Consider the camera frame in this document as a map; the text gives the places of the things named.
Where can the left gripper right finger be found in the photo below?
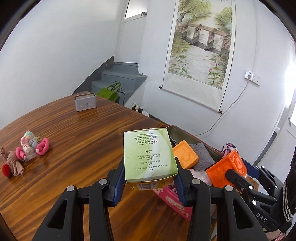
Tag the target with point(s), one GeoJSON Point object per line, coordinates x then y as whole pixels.
{"type": "Point", "coordinates": [225, 230]}

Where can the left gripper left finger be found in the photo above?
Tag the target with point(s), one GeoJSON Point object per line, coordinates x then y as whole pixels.
{"type": "Point", "coordinates": [64, 221]}

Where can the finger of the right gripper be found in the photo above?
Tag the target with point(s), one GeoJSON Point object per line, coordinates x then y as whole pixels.
{"type": "Point", "coordinates": [240, 182]}
{"type": "Point", "coordinates": [264, 176]}

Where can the dark orange toy cube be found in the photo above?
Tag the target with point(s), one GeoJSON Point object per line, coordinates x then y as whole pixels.
{"type": "Point", "coordinates": [217, 172]}

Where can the clear plastic bag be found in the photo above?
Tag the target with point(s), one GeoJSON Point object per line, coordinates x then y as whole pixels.
{"type": "Point", "coordinates": [202, 175]}

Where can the grey knit pouch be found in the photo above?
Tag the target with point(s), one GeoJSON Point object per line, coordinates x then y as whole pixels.
{"type": "Point", "coordinates": [204, 158]}

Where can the light orange toy cube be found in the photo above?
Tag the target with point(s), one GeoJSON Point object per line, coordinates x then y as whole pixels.
{"type": "Point", "coordinates": [185, 154]}

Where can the brown stocking bundle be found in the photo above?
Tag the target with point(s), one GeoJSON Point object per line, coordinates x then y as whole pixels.
{"type": "Point", "coordinates": [10, 158]}

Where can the pink foam curler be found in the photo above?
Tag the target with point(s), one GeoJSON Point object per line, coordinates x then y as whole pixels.
{"type": "Point", "coordinates": [43, 147]}
{"type": "Point", "coordinates": [20, 153]}

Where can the red pompom ball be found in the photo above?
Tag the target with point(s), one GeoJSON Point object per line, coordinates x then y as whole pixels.
{"type": "Point", "coordinates": [6, 170]}

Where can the grey yellow sock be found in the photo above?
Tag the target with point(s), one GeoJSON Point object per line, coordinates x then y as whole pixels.
{"type": "Point", "coordinates": [34, 142]}

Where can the green white carton box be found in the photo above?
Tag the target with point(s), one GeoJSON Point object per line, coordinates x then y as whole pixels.
{"type": "Point", "coordinates": [149, 159]}

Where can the white bucket with bottles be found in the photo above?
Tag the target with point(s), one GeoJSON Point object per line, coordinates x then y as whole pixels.
{"type": "Point", "coordinates": [138, 109]}

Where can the grey tin box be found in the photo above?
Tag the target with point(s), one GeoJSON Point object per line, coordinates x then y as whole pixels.
{"type": "Point", "coordinates": [85, 101]}

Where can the landscape scroll painting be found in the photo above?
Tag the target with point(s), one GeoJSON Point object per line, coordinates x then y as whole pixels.
{"type": "Point", "coordinates": [200, 51]}

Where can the green shopping bag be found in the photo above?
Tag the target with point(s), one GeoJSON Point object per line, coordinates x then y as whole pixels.
{"type": "Point", "coordinates": [112, 92]}

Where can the grey staircase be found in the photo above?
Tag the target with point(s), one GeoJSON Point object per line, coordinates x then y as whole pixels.
{"type": "Point", "coordinates": [111, 72]}

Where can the white wall socket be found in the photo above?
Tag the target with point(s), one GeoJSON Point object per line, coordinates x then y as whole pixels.
{"type": "Point", "coordinates": [250, 76]}

